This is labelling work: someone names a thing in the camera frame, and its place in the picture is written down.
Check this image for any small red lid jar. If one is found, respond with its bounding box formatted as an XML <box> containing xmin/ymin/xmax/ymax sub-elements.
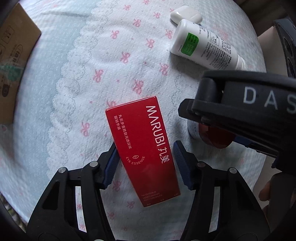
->
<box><xmin>187</xmin><ymin>120</ymin><xmax>235</xmax><ymax>149</ymax></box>

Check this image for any white supplement bottle green label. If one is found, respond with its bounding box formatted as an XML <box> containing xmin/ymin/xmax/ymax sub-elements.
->
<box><xmin>170</xmin><ymin>19</ymin><xmax>246</xmax><ymax>70</ymax></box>

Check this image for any red Marubi carton box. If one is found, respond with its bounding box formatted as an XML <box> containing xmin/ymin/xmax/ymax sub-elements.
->
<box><xmin>105</xmin><ymin>96</ymin><xmax>180</xmax><ymax>207</ymax></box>

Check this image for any white earbuds case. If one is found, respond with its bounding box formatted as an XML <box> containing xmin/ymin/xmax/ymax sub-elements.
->
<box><xmin>170</xmin><ymin>6</ymin><xmax>203</xmax><ymax>25</ymax></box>

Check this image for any person's right hand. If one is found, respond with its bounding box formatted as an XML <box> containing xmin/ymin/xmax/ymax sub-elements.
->
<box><xmin>258</xmin><ymin>172</ymin><xmax>295</xmax><ymax>228</ymax></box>

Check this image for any floral checkered bed sheet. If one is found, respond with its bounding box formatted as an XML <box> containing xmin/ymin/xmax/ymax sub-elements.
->
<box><xmin>0</xmin><ymin>0</ymin><xmax>268</xmax><ymax>241</ymax></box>

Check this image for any brown cardboard box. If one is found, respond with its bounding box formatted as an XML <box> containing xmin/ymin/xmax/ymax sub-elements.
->
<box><xmin>1</xmin><ymin>1</ymin><xmax>41</xmax><ymax>125</ymax></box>

